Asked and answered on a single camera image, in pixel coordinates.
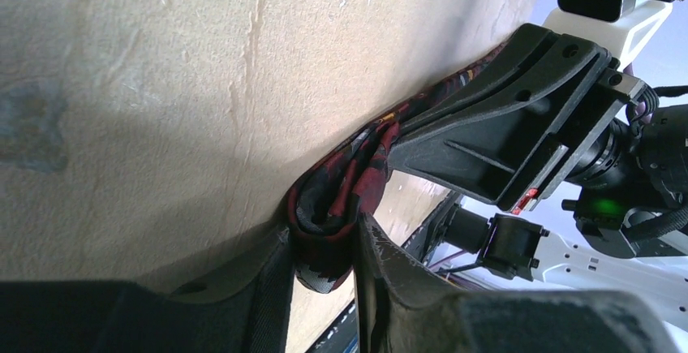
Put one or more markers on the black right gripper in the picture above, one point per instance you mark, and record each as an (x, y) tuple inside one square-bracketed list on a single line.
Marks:
[(541, 113)]

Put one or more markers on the dark red patterned tie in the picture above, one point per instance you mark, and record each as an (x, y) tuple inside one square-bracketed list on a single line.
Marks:
[(324, 204)]

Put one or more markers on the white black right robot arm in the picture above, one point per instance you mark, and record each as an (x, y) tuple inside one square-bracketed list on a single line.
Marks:
[(643, 221)]

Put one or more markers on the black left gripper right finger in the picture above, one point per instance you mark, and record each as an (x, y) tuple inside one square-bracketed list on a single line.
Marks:
[(603, 305)]

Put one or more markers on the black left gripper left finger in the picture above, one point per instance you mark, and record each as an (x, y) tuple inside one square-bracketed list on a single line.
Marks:
[(242, 306)]

